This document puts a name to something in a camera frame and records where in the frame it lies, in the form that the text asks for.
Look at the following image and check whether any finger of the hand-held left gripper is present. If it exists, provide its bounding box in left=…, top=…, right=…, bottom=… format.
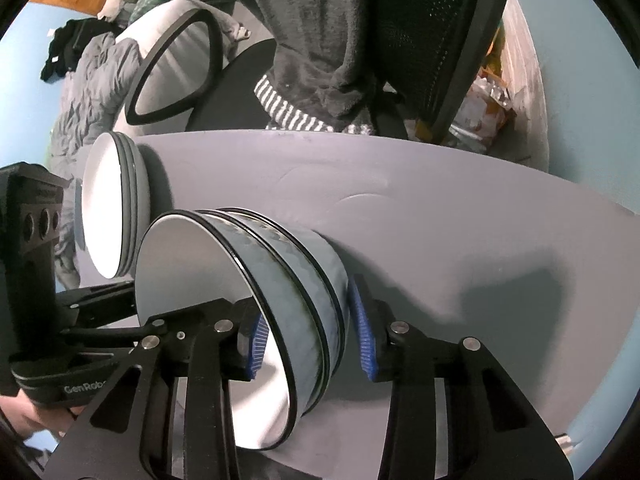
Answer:
left=55, top=281, right=137, bottom=328
left=60, top=317, right=168, bottom=348

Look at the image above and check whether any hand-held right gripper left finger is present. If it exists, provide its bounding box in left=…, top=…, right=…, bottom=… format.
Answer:
left=42, top=297, right=273, bottom=480

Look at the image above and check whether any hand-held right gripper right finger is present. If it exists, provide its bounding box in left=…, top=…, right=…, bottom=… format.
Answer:
left=348, top=274, right=573, bottom=480

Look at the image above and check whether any large white plate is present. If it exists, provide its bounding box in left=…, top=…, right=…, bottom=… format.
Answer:
left=74, top=131, right=152, bottom=278

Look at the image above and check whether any person's left hand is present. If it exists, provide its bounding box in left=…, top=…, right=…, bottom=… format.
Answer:
left=0, top=392, right=83, bottom=443

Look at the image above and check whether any grey comforter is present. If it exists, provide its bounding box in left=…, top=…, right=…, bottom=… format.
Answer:
left=47, top=35, right=146, bottom=291

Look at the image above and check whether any black clothing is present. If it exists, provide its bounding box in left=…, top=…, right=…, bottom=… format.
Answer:
left=40, top=17, right=118, bottom=83

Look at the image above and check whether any pile of plastic bags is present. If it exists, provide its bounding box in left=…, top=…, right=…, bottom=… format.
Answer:
left=415, top=20, right=521, bottom=153

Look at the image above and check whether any white pillow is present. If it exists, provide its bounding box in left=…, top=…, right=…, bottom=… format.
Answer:
left=112, top=0, right=241, bottom=133

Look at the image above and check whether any black office chair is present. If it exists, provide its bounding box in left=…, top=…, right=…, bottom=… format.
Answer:
left=125, top=0, right=516, bottom=143

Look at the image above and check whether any dark grey fleece robe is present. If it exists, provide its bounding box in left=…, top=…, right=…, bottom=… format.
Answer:
left=185, top=0, right=391, bottom=136

